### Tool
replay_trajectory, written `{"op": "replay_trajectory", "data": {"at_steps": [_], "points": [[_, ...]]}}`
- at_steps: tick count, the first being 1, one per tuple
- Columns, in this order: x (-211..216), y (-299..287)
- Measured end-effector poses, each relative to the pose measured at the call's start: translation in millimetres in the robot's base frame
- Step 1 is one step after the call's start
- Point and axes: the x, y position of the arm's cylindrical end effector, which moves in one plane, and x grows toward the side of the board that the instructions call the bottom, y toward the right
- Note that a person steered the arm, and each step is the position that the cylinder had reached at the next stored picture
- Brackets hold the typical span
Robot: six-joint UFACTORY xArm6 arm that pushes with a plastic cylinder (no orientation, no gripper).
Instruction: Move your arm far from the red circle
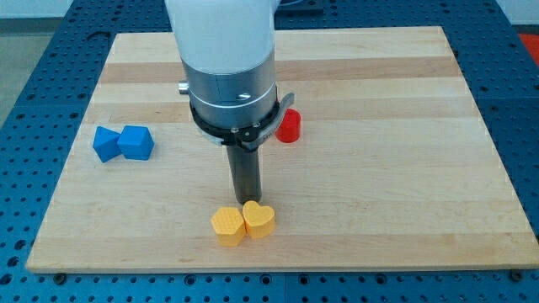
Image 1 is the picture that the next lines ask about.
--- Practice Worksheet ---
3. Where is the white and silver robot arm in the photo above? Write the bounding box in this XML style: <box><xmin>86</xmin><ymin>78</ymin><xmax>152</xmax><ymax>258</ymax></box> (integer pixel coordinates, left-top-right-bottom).
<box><xmin>165</xmin><ymin>0</ymin><xmax>280</xmax><ymax>129</ymax></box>

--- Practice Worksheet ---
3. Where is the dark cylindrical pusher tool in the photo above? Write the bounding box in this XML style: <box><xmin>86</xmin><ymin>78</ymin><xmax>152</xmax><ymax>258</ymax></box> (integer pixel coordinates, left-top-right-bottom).
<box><xmin>227</xmin><ymin>146</ymin><xmax>262</xmax><ymax>205</ymax></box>

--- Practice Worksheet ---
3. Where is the red cylinder block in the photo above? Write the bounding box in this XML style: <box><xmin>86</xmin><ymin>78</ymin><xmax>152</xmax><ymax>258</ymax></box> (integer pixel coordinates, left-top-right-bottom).
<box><xmin>275</xmin><ymin>109</ymin><xmax>302</xmax><ymax>143</ymax></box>

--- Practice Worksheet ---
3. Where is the yellow heart block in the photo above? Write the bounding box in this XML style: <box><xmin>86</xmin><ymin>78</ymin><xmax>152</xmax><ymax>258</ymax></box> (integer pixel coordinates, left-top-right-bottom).
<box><xmin>243</xmin><ymin>200</ymin><xmax>275</xmax><ymax>239</ymax></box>

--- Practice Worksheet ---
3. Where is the yellow hexagon block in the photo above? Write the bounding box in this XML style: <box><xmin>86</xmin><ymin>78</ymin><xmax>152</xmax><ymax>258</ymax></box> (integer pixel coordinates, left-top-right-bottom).
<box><xmin>211</xmin><ymin>207</ymin><xmax>247</xmax><ymax>247</ymax></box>

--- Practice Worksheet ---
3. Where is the blue hexagonal block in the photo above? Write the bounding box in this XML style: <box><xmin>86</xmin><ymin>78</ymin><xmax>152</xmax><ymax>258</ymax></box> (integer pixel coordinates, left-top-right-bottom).
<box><xmin>117</xmin><ymin>125</ymin><xmax>154</xmax><ymax>161</ymax></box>

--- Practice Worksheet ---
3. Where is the blue cube block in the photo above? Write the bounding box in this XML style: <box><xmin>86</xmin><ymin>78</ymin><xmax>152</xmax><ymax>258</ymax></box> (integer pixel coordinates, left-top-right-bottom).
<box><xmin>93</xmin><ymin>126</ymin><xmax>121</xmax><ymax>162</ymax></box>

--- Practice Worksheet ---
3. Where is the black clamp ring with lever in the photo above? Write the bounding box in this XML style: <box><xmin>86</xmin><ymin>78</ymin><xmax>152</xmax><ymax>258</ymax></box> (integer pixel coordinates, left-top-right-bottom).
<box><xmin>189</xmin><ymin>92</ymin><xmax>296</xmax><ymax>153</ymax></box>

